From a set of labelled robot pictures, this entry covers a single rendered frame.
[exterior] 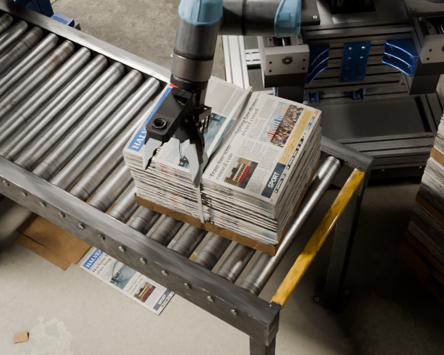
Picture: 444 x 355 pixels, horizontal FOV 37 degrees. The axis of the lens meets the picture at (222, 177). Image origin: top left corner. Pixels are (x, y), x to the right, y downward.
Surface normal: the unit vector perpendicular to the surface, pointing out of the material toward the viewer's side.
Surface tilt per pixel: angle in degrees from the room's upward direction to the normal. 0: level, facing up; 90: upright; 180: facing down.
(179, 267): 0
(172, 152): 1
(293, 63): 90
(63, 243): 0
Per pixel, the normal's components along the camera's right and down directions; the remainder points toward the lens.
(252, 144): -0.06, -0.59
